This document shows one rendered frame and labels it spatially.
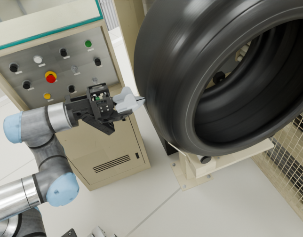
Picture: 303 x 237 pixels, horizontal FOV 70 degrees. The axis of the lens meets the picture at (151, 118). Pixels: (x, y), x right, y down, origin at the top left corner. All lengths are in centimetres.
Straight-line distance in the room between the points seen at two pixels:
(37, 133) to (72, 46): 61
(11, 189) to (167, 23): 51
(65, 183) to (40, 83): 75
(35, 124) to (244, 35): 51
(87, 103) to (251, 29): 41
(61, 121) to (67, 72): 63
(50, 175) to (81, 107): 18
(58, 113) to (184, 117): 31
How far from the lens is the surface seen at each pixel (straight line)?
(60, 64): 117
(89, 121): 61
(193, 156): 90
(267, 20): 52
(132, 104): 60
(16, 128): 61
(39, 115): 60
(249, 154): 101
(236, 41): 49
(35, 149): 65
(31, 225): 91
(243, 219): 174
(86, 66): 118
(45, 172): 59
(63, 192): 56
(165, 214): 172
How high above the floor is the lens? 163
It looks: 46 degrees down
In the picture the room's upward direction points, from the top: 13 degrees counter-clockwise
